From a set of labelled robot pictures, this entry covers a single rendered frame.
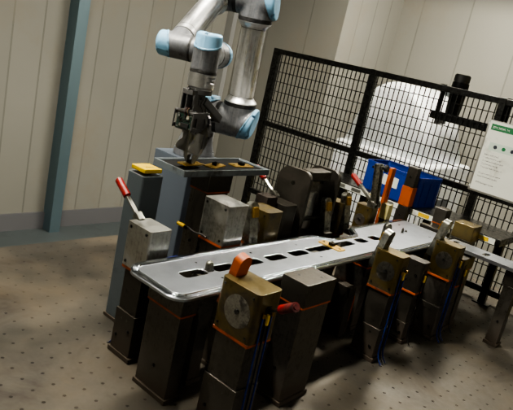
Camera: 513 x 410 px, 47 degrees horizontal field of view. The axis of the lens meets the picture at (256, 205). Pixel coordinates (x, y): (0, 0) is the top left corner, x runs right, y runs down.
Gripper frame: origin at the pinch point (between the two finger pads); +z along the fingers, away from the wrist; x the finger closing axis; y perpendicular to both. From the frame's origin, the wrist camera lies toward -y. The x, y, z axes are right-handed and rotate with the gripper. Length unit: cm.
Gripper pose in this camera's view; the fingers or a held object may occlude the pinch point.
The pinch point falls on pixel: (191, 158)
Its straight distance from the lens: 172.4
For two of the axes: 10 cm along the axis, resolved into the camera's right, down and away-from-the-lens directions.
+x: 8.1, 3.2, -4.9
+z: -2.1, 9.4, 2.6
